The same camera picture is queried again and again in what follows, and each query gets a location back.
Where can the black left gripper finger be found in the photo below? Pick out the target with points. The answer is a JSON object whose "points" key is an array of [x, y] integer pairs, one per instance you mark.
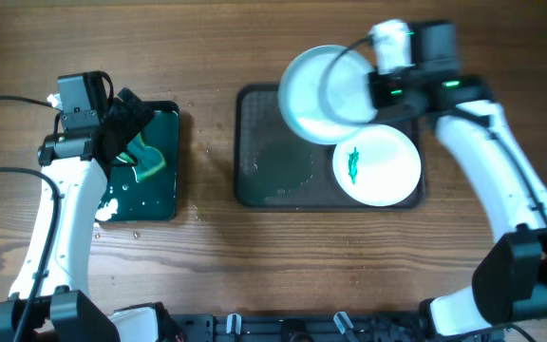
{"points": [[110, 142], [129, 115]]}

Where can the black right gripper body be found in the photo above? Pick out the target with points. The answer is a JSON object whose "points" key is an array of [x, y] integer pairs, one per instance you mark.
{"points": [[383, 90]]}

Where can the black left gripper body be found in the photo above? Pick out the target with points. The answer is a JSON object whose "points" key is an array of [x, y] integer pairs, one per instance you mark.
{"points": [[124, 122]]}

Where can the green yellow sponge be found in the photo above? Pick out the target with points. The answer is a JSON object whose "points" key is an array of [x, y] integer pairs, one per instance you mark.
{"points": [[146, 160]]}

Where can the white plate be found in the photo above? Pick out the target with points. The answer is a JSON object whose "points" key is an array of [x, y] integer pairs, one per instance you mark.
{"points": [[377, 166]]}

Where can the pale blue plate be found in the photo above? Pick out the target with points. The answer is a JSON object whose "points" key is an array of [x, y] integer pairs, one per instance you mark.
{"points": [[323, 95]]}

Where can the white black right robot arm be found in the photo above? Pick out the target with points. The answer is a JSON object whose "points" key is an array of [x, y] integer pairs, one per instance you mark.
{"points": [[510, 284]]}

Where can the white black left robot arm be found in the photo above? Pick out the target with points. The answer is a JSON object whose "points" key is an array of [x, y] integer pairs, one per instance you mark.
{"points": [[48, 300]]}

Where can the dark grey serving tray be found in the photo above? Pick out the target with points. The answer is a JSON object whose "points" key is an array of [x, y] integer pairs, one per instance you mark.
{"points": [[275, 169]]}

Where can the black water basin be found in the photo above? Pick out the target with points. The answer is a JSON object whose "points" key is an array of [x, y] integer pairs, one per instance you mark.
{"points": [[156, 198]]}

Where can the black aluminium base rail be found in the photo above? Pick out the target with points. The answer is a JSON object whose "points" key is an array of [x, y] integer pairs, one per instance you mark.
{"points": [[379, 327]]}

